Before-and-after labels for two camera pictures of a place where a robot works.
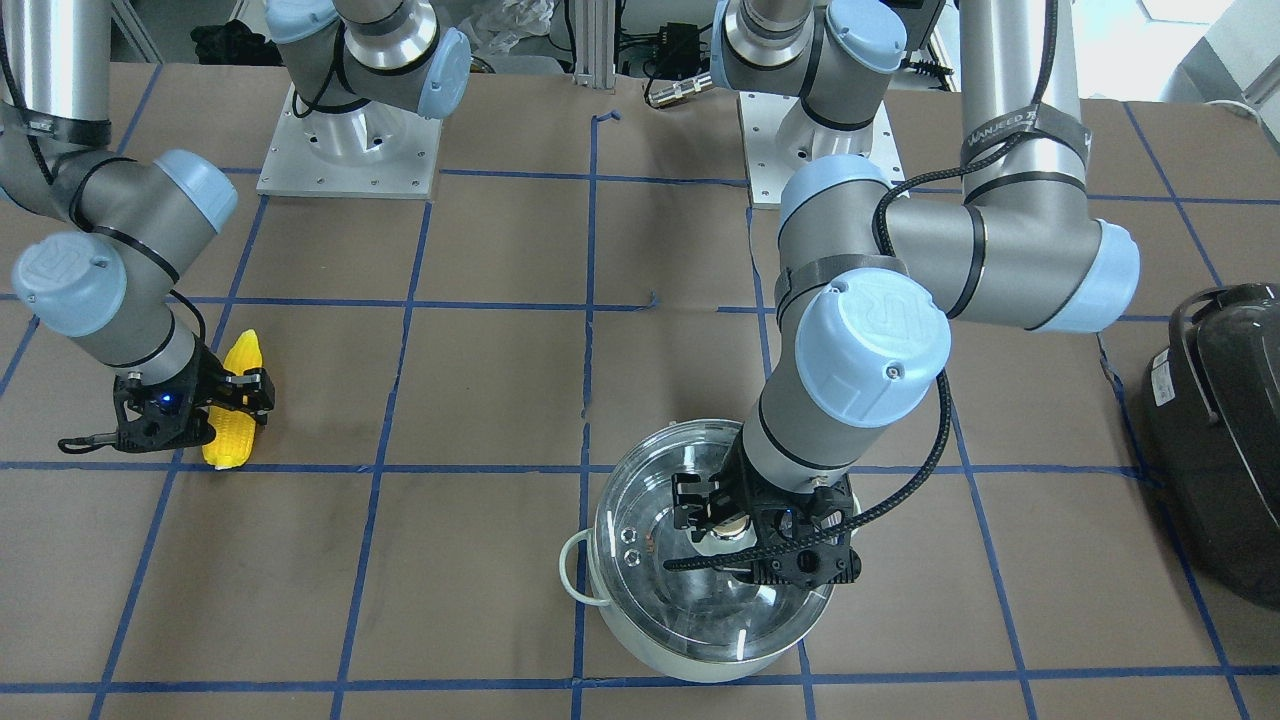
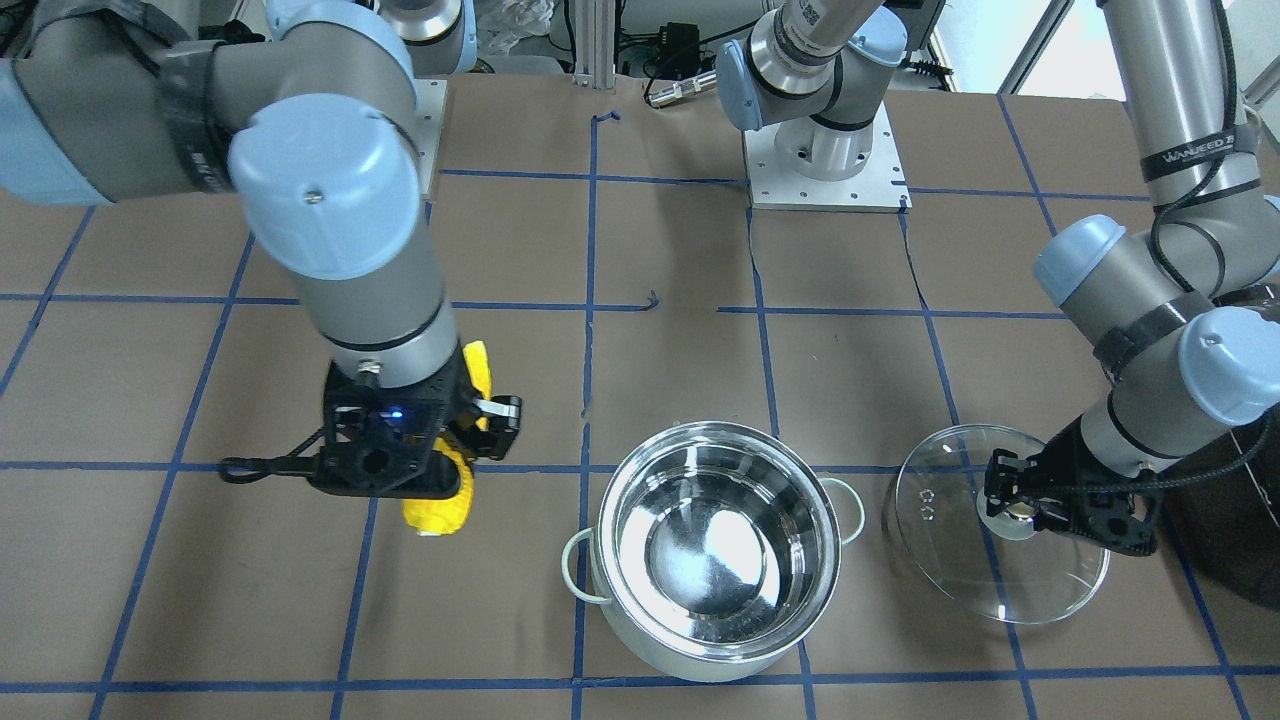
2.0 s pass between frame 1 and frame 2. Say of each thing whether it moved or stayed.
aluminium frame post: stayed
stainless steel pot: stayed
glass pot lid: moved
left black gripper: moved
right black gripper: moved
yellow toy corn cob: moved
